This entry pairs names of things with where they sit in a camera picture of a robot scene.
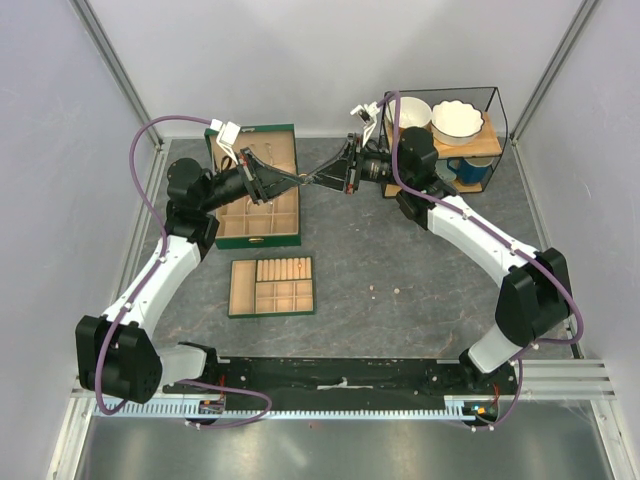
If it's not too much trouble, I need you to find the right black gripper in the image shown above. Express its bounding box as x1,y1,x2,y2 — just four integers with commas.
305,134,410,195

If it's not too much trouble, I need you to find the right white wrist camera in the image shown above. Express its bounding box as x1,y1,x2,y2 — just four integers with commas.
350,102,380,146

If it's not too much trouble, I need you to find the white ceramic bowl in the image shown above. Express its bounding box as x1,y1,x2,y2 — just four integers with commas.
399,97,432,130

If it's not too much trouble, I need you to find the blue mug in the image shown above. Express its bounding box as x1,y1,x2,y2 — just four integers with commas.
446,157,492,185

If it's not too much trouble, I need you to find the black wire shelf rack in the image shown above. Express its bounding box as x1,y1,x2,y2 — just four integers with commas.
401,86,509,194

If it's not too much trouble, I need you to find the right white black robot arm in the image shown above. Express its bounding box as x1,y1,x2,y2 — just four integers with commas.
304,127,577,394

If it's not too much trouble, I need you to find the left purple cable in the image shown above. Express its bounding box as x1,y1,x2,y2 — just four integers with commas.
94,114,274,431

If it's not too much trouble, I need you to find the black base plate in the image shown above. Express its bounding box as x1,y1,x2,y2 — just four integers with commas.
162,355,521,419

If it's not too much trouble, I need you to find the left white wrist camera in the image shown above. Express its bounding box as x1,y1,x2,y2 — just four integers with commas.
210,119,241,163

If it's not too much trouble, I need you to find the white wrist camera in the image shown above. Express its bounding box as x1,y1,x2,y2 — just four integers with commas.
350,102,380,146
210,119,241,163

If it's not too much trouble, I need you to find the white scalloped dish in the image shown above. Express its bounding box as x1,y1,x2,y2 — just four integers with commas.
431,100,484,146

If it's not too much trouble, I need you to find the green jewelry tray insert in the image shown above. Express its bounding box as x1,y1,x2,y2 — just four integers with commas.
228,256,316,318

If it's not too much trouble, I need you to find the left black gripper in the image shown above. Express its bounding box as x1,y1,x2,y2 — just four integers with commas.
199,147,302,213

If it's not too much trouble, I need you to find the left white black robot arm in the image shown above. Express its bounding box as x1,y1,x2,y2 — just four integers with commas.
75,148,305,415

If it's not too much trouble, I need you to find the light blue cable duct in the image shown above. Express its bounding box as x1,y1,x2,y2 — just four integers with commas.
114,396,491,423

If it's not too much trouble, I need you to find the green open jewelry box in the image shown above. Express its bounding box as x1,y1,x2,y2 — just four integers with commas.
205,124,301,249

